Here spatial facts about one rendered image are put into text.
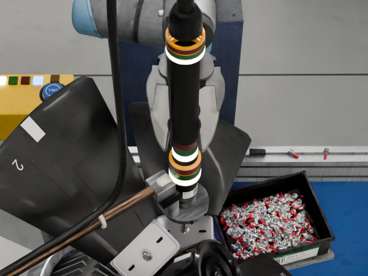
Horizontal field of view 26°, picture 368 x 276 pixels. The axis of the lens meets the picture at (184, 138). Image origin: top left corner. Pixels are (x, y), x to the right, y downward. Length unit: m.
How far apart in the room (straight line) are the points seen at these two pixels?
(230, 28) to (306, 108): 1.15
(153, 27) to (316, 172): 0.66
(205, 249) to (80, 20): 0.40
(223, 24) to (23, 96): 0.48
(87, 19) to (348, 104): 1.79
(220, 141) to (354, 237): 0.78
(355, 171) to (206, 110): 0.82
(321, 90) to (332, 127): 0.17
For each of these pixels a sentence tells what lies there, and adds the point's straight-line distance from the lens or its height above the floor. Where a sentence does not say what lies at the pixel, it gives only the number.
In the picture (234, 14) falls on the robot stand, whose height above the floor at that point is 1.00.
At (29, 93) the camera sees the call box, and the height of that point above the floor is 1.07.
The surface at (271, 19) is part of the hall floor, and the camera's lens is 3.15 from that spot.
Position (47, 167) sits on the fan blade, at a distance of 1.08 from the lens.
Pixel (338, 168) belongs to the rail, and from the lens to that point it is 1.75.
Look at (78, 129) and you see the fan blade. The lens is 1.10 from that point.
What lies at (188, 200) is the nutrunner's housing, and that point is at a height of 1.31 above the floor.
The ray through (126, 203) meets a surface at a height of 1.37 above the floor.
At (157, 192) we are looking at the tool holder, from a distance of 1.06.
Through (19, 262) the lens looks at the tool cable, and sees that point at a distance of 1.02.
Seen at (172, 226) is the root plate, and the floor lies 1.19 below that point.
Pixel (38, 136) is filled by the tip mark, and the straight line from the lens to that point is 1.08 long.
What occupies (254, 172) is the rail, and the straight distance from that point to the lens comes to 1.74.
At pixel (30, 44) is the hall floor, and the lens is 3.10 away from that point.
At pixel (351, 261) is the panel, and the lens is 2.20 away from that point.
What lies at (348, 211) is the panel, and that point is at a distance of 1.96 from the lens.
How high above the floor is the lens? 2.28
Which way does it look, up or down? 55 degrees down
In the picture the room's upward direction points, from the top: straight up
